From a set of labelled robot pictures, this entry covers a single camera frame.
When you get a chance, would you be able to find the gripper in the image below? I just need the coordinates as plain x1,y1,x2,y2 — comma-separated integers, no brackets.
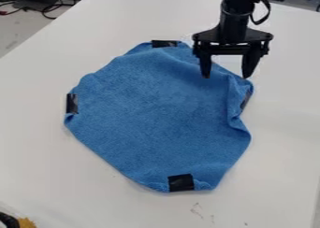
191,9,275,79

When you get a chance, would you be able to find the blue cloth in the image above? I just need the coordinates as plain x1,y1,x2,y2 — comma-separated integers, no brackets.
62,39,255,193

